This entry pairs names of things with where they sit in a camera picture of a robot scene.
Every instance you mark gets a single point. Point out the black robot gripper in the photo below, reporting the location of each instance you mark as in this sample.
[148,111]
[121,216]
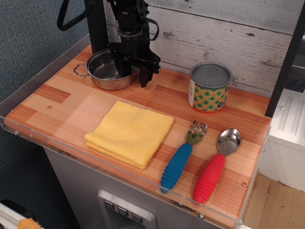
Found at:
[135,51]

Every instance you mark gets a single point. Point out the small stainless steel pot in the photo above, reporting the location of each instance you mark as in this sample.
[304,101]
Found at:
[103,72]

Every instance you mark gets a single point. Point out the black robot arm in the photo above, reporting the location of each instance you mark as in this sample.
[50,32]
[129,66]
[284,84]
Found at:
[136,32]

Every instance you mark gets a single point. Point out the folded yellow cloth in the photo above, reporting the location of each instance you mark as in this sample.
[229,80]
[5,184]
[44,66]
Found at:
[130,134]

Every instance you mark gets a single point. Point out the patterned can with grey lid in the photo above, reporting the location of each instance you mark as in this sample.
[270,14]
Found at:
[209,86]

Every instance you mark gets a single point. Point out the grey toy fridge cabinet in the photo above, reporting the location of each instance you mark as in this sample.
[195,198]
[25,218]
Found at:
[81,182]

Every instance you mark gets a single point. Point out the clear acrylic table guard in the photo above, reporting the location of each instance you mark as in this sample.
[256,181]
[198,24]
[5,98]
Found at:
[56,108]

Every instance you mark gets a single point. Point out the silver dispenser button panel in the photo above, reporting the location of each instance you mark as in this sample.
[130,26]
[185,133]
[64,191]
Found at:
[119,213]

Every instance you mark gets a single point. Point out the white toy sink unit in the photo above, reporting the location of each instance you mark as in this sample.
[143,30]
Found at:
[283,155]

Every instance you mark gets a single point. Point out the orange and black object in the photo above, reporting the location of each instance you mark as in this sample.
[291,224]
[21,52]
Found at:
[14,216]

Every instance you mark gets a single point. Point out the dark vertical post left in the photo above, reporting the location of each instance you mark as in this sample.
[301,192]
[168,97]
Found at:
[98,28]

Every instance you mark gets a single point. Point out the dark vertical post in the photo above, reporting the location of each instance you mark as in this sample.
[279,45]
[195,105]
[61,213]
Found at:
[287,64]
[98,28]

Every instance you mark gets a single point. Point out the fork with blue handle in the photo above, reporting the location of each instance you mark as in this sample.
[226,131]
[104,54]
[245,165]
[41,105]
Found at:
[176,165]

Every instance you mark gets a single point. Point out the spoon with red handle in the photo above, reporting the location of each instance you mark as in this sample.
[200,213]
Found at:
[228,142]

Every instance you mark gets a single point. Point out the dark vertical post right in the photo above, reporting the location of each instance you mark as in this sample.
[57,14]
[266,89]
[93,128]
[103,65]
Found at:
[287,64]

